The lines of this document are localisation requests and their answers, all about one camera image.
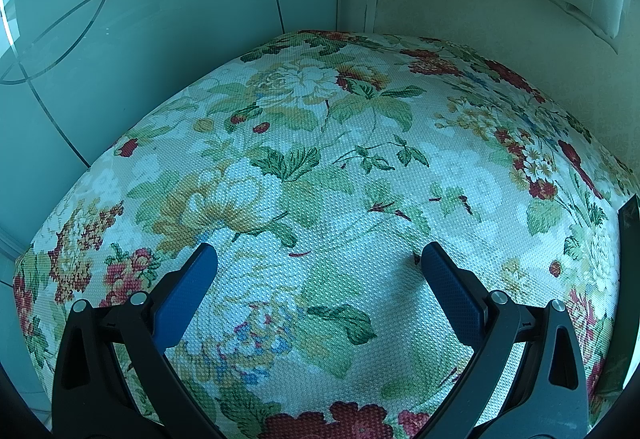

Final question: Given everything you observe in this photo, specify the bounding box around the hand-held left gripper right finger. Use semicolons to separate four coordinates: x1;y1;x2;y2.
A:
419;241;591;439

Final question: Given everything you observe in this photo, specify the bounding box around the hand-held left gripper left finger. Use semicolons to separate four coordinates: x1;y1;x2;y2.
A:
51;242;223;439

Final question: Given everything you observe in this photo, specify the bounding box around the floral bed cover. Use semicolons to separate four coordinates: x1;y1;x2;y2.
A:
12;30;636;439

